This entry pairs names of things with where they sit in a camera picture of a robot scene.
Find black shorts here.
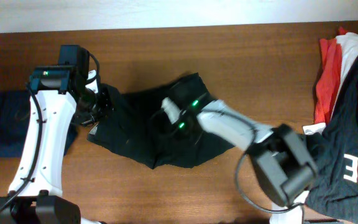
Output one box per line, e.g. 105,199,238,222
88,73,233,169

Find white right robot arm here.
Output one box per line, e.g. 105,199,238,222
148,80,317,223

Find folded navy blue garment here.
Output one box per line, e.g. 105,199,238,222
0,90,77,159

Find red garment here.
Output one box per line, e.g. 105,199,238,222
314,38,342,124

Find dark grey printed t-shirt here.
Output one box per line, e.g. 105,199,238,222
305,56,358,223

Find white garment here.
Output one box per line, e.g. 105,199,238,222
303,29,358,135

